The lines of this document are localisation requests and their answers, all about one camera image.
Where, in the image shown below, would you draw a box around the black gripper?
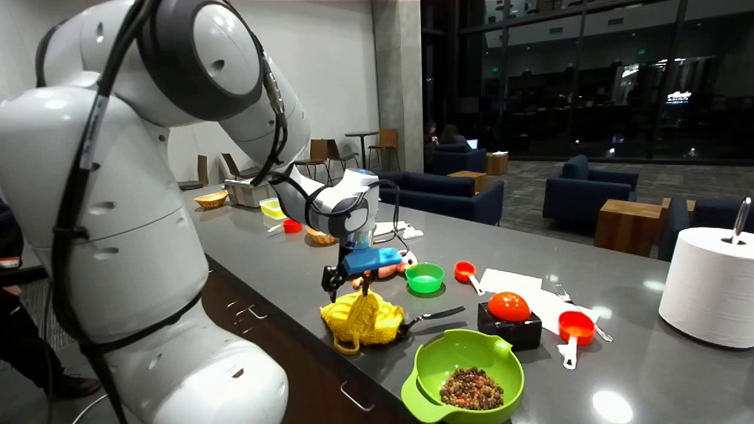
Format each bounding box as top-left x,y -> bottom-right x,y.
319,261 -> 376,305

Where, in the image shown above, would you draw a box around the yellow crochet cloth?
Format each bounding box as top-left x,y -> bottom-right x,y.
319,291 -> 408,358

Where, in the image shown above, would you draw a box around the white folded cloth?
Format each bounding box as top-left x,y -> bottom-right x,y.
372,219 -> 414,240

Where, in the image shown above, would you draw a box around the wooden bowl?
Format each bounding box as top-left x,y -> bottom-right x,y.
304,224 -> 340,251

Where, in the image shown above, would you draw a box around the small green cup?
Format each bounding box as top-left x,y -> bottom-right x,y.
402,261 -> 447,298

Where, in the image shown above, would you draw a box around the small red measuring cup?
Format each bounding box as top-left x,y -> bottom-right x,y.
453,259 -> 485,298
266,217 -> 307,235

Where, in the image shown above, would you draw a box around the dark wood cabinet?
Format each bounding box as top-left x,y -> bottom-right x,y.
198,257 -> 410,424

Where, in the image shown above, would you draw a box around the black scoop spoon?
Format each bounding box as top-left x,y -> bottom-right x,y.
399,305 -> 469,333

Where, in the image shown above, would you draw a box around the yellow plastic container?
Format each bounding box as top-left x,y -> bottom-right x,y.
256,197 -> 289,223

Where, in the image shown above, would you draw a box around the wooden chair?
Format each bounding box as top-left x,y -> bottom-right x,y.
309,137 -> 349,185

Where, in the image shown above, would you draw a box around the metal pan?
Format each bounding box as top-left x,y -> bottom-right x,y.
223,174 -> 277,210

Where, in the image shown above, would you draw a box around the brown food bits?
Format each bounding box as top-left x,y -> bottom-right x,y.
435,365 -> 506,410

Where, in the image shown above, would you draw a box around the white paper sheet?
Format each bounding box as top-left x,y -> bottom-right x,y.
475,266 -> 599,338

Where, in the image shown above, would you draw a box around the small yellow bowl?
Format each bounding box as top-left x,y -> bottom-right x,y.
194,188 -> 230,212

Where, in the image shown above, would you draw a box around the black square block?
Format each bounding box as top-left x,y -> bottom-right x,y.
475,301 -> 545,351

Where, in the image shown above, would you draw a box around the dark blue armchair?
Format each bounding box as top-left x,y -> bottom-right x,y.
540,153 -> 640,233

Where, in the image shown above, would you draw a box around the wooden cube side table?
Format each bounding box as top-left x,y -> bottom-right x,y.
594,197 -> 666,257

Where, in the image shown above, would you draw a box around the person in dark clothes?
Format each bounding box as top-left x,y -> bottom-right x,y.
0,197 -> 102,399

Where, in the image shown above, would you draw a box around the white paper towel roll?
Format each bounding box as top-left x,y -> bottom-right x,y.
658,224 -> 754,351

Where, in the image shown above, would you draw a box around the metal towel holder rod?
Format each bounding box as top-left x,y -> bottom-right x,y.
725,193 -> 754,246

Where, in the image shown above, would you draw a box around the green bowl with handle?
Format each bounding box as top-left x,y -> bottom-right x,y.
399,326 -> 528,424

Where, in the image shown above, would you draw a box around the red cup white handle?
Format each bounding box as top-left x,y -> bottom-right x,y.
555,310 -> 599,372

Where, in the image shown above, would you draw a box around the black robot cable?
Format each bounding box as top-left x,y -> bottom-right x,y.
44,0 -> 414,424

